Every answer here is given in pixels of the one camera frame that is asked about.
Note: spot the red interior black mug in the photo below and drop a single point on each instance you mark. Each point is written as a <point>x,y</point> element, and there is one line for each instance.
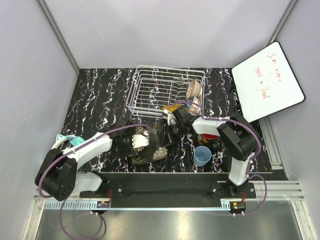
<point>206,139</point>

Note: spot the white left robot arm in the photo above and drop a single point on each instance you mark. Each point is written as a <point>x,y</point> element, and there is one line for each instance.
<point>58,175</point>

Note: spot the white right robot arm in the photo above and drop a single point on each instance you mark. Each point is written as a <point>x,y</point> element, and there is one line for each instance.
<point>241,141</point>

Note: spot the black floral square plate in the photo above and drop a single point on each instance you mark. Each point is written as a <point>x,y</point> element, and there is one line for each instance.
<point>158,143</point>

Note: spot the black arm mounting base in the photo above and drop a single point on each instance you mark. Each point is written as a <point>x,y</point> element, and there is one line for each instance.
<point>215,185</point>

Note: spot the blue triangle patterned bowl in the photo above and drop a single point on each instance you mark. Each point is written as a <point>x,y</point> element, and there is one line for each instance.
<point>193,106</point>

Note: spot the white wire dish rack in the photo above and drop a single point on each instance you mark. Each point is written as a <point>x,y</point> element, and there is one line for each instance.
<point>154,87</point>

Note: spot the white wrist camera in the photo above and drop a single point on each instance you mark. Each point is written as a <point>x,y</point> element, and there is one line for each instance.
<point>171,120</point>
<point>139,142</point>

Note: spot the yellow patterned round plate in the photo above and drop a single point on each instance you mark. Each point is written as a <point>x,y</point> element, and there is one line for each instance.
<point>171,108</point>

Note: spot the light blue plastic cup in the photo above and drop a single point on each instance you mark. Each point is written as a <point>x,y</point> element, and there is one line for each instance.
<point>201,156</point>

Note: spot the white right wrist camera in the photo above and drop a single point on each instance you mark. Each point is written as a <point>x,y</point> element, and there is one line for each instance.
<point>171,120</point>

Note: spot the teal white object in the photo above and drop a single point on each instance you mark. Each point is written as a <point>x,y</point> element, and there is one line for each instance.
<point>73,139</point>

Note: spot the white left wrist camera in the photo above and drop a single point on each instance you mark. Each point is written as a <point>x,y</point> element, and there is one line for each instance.
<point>139,142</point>

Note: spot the white dry-erase board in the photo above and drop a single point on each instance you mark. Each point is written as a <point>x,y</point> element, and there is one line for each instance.
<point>266,83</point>

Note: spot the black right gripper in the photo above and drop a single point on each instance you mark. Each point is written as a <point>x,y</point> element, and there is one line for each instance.
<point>172,140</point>

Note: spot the aluminium frame rail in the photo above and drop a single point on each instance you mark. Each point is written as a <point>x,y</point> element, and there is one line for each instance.
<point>176,196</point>

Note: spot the black marble pattern mat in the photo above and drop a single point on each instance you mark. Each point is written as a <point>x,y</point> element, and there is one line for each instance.
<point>99,99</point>

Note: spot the brown white patterned bowl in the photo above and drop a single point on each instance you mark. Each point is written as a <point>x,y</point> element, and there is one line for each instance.
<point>194,89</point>

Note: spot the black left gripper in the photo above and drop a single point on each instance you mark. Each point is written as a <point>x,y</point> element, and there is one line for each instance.
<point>124,150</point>

